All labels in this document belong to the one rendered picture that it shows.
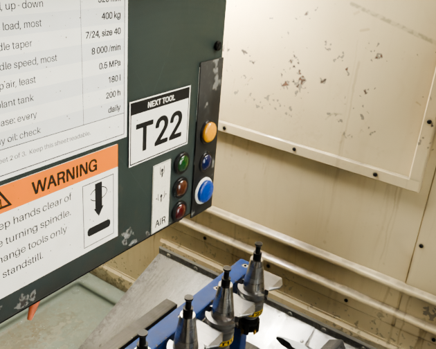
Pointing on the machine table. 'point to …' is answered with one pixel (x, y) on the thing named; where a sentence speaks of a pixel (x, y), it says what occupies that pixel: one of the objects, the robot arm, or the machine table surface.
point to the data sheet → (52, 81)
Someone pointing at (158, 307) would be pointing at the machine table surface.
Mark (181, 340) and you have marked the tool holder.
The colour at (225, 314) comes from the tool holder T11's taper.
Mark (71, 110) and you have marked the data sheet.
